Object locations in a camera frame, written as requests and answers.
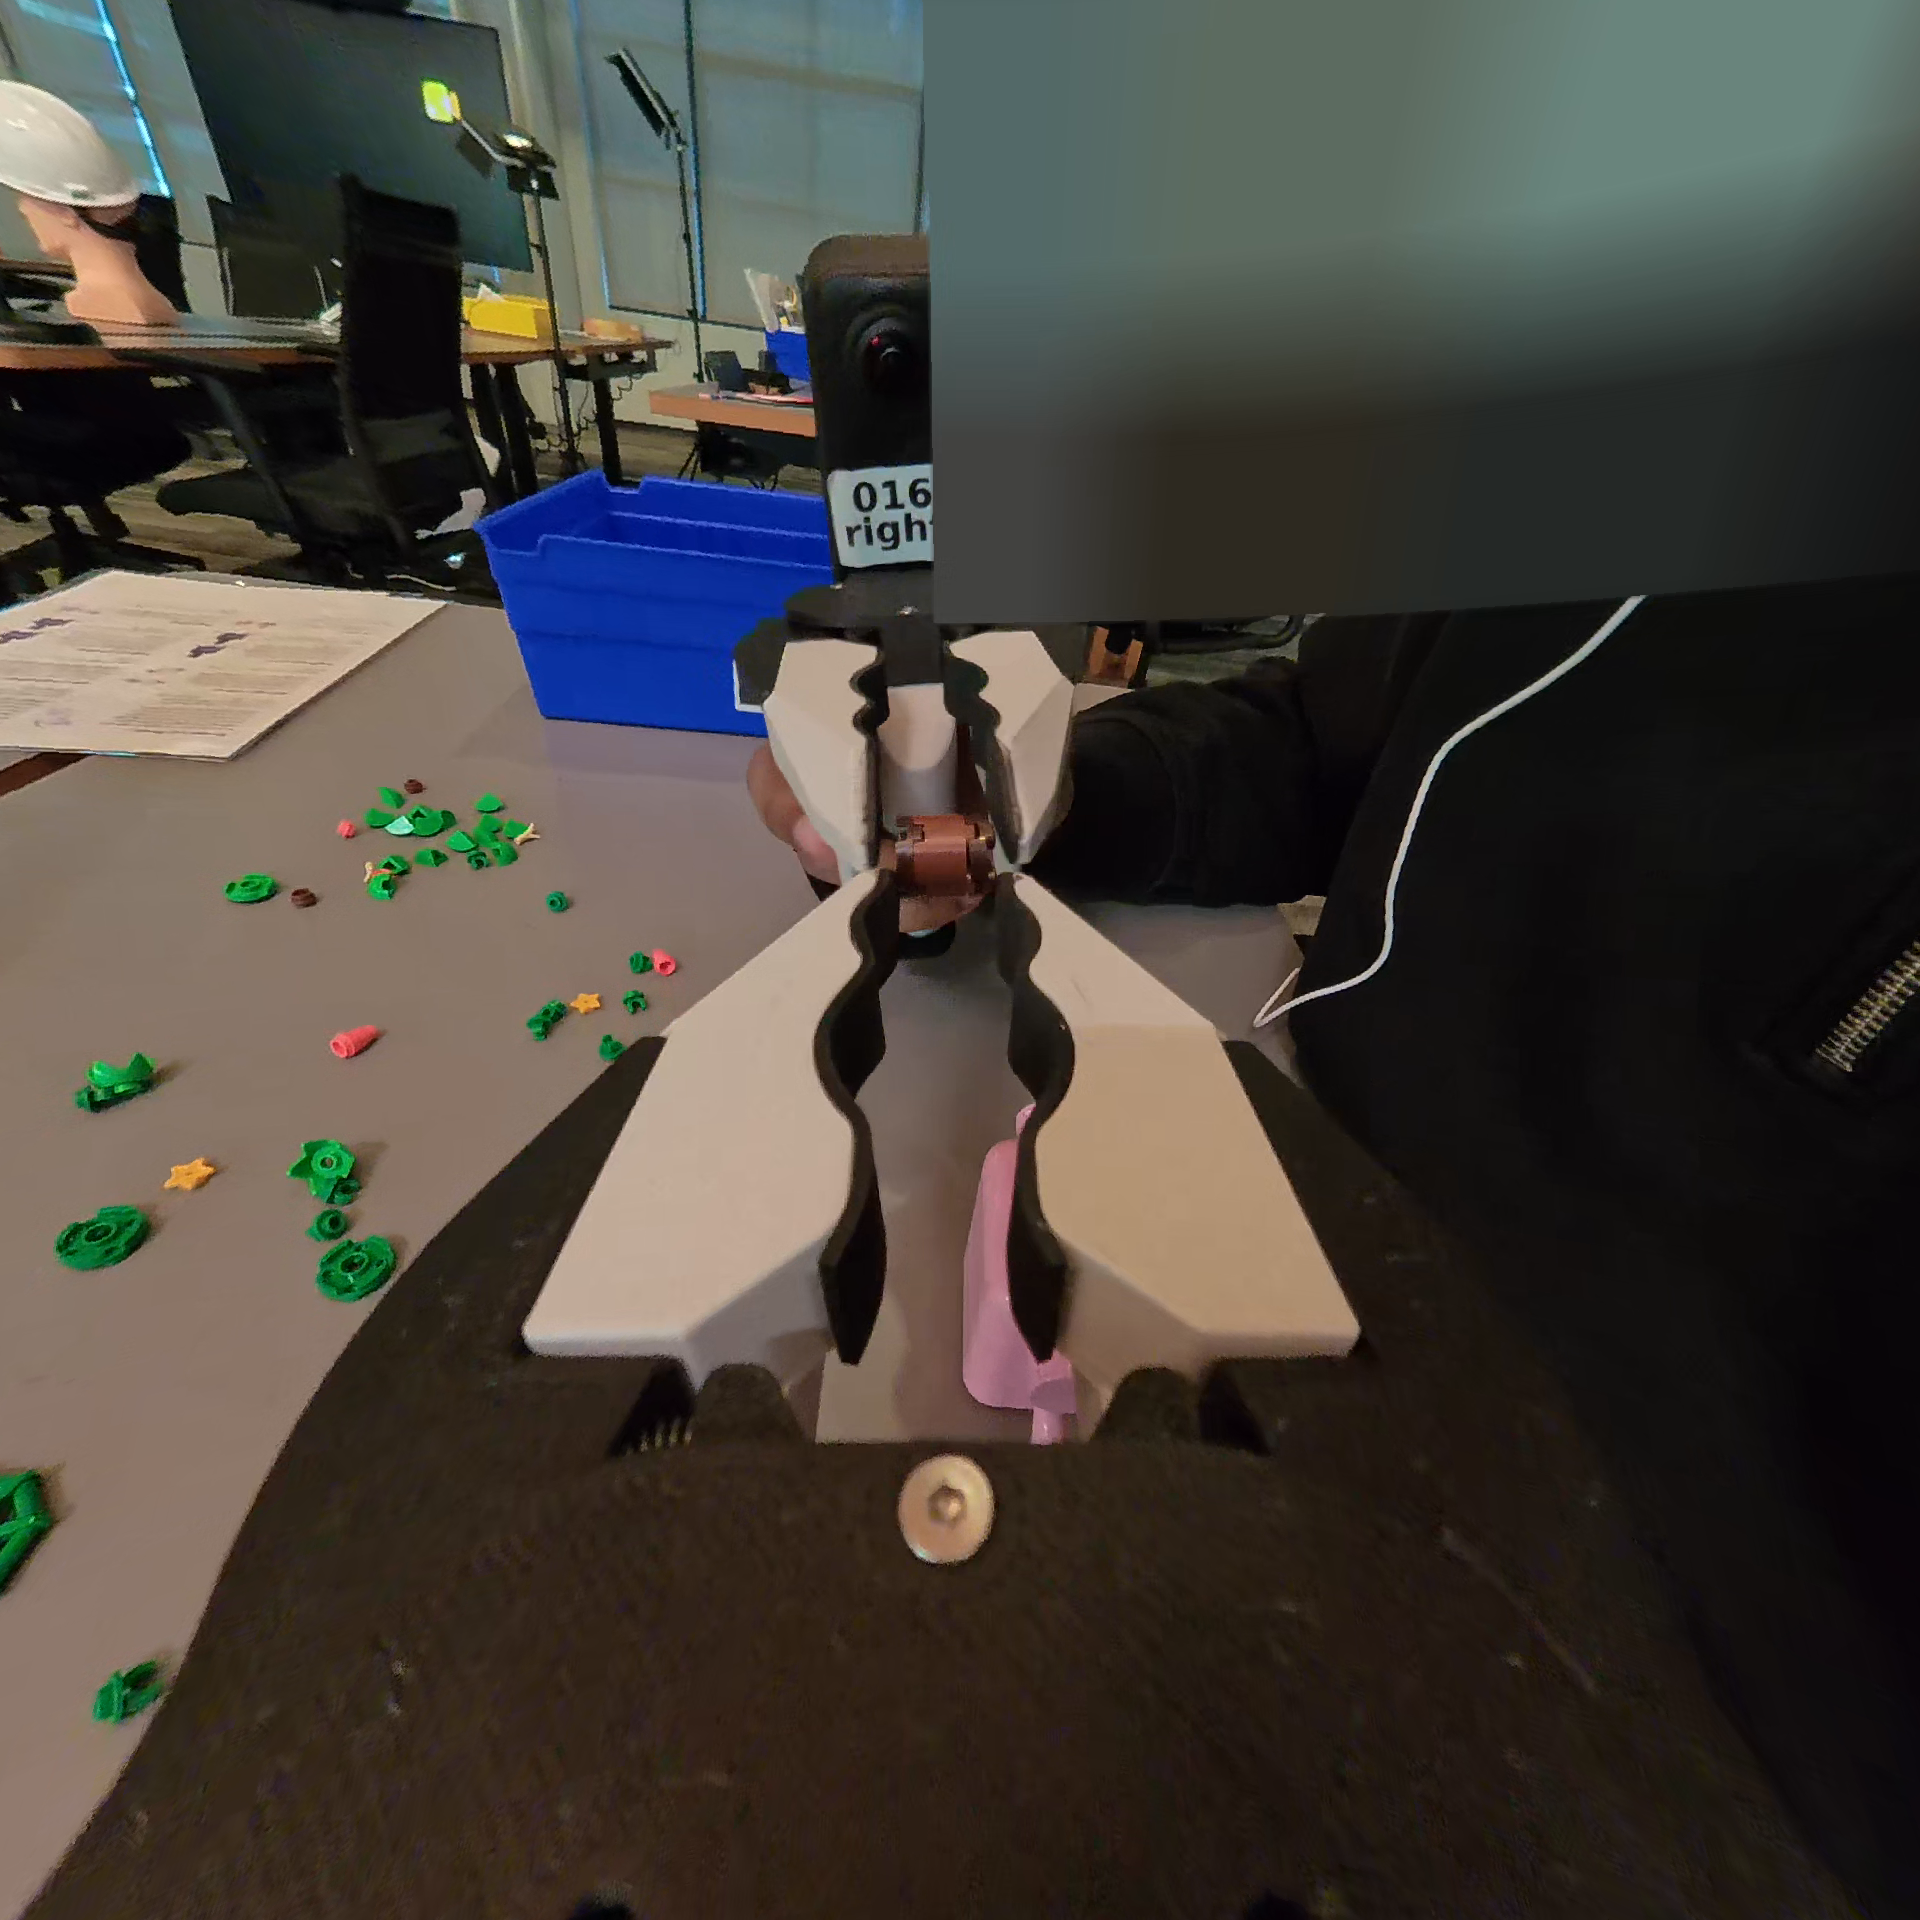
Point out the light panel on stand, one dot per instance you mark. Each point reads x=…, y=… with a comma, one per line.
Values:
x=648, y=92

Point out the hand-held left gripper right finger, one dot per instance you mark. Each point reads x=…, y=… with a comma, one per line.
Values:
x=1185, y=1200

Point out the person's right forearm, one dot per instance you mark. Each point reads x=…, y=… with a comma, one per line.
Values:
x=1185, y=780

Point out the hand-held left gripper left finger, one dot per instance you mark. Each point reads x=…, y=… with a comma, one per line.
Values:
x=705, y=1184

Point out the small blue bin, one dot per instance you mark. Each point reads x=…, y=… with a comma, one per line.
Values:
x=787, y=356

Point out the brown round toy brick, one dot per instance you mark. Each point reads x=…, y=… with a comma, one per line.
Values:
x=945, y=857

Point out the person's right hand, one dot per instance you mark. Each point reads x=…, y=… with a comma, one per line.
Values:
x=787, y=832

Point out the yellow plastic bin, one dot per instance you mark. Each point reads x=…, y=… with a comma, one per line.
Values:
x=510, y=316

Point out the person's black jacket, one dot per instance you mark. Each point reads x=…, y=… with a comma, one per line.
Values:
x=1652, y=1125

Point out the large blue plastic bin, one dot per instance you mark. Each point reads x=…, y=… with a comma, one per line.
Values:
x=645, y=629

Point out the black office chair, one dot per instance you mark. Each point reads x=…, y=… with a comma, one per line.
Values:
x=398, y=374
x=76, y=435

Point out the pink toy brick pig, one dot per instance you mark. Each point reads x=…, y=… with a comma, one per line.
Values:
x=992, y=1290

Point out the wooden office desk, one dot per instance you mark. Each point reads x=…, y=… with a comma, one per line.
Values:
x=720, y=402
x=600, y=348

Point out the printed instruction sheet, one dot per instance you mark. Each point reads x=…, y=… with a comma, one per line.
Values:
x=195, y=660

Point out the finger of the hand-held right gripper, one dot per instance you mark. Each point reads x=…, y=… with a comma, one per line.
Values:
x=1037, y=721
x=820, y=721

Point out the black camera on stand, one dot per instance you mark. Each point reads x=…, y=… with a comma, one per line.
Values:
x=518, y=149

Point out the white hard hat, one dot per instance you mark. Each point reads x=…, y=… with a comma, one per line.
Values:
x=61, y=142

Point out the mannequin head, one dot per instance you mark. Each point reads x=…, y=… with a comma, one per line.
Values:
x=113, y=283

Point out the large black monitor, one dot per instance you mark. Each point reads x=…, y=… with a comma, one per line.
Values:
x=345, y=136

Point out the pile of green leaf bits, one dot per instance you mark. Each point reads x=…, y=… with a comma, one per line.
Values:
x=406, y=820

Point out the green leaf piece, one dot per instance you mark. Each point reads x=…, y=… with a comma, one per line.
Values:
x=118, y=1078
x=324, y=1162

